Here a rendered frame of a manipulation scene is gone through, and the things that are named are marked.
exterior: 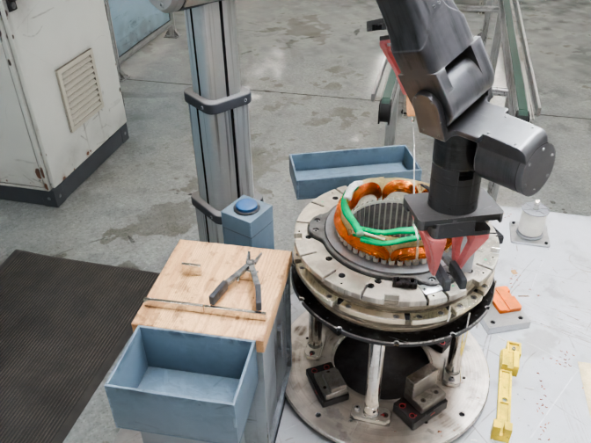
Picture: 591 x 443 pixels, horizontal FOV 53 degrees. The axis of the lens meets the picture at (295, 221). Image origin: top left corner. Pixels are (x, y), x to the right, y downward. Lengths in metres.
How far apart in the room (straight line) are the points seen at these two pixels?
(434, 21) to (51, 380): 1.97
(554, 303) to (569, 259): 0.17
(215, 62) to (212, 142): 0.16
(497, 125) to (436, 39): 0.11
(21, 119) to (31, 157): 0.20
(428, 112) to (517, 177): 0.11
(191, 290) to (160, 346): 0.09
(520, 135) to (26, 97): 2.57
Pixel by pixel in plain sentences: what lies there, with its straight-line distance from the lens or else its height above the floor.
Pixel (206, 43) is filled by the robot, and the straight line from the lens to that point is 1.18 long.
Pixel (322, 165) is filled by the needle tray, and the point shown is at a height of 1.03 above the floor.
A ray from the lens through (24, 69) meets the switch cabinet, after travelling 2.95.
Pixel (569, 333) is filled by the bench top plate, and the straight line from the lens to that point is 1.33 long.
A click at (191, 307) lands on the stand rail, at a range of 0.86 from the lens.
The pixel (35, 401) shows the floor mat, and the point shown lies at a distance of 2.28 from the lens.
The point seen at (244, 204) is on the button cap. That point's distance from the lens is 1.12.
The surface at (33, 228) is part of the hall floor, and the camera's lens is 3.13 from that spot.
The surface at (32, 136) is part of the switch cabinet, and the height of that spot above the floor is 0.40.
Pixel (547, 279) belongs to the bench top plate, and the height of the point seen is 0.78.
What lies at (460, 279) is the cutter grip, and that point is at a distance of 0.75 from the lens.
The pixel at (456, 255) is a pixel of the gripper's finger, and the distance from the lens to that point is 0.78.
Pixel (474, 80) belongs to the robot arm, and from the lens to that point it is 0.63.
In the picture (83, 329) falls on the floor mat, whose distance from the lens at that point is 2.46.
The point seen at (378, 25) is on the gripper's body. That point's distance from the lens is 0.84.
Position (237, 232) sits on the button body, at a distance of 1.12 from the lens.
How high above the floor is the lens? 1.66
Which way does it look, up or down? 35 degrees down
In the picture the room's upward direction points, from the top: 1 degrees counter-clockwise
